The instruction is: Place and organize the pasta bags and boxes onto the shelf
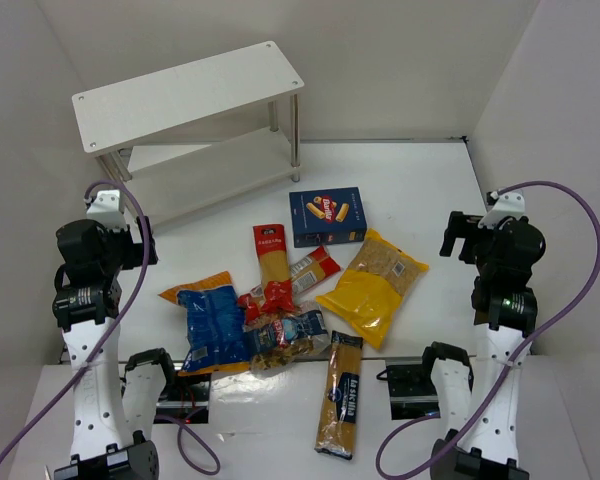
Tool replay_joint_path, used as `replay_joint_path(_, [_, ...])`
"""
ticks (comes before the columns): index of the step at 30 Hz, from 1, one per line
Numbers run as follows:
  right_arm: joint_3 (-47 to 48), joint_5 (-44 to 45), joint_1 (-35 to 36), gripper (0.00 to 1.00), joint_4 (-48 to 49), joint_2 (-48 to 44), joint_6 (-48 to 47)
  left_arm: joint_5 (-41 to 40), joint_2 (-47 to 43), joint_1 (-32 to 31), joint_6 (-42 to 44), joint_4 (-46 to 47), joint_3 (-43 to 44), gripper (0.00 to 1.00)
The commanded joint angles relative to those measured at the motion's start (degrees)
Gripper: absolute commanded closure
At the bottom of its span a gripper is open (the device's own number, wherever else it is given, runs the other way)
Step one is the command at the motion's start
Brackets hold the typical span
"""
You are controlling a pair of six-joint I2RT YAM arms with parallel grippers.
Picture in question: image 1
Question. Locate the yellow macaroni bag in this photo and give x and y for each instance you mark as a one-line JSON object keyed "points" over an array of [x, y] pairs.
{"points": [[373, 287]]}

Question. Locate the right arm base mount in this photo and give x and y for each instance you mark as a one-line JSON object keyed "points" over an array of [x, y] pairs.
{"points": [[411, 393]]}

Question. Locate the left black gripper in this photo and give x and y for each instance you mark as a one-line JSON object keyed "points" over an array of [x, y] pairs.
{"points": [[143, 242]]}

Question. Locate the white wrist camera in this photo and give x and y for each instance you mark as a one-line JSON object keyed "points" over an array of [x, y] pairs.
{"points": [[107, 209], [511, 203]]}

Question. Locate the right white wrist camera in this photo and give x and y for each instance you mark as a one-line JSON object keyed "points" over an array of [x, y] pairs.
{"points": [[511, 203]]}

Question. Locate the blue orange pasta bag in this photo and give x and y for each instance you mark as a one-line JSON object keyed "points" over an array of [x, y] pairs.
{"points": [[214, 326]]}

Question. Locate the La Sicilia spaghetti bag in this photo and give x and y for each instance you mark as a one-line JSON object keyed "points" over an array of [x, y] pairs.
{"points": [[336, 433]]}

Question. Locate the clear blue fusilli bag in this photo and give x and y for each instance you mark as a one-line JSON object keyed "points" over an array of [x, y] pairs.
{"points": [[276, 340]]}

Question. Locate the blue Barilla rigatoni box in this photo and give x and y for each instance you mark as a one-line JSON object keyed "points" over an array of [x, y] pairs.
{"points": [[327, 217]]}

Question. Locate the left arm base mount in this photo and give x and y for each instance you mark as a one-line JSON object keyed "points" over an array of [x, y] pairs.
{"points": [[187, 399]]}

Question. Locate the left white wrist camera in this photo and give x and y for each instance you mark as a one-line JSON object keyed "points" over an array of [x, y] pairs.
{"points": [[107, 209]]}

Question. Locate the white two-tier shelf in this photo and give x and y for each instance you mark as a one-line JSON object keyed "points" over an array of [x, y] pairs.
{"points": [[119, 124]]}

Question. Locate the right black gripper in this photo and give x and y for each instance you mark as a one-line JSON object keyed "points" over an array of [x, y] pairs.
{"points": [[457, 235]]}

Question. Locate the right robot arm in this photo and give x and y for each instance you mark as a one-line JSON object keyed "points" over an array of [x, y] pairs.
{"points": [[478, 396]]}

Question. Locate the red clear spaghetti bag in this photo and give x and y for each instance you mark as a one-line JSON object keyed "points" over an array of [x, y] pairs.
{"points": [[312, 270]]}

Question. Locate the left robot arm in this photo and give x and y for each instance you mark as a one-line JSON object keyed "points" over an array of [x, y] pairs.
{"points": [[114, 407]]}

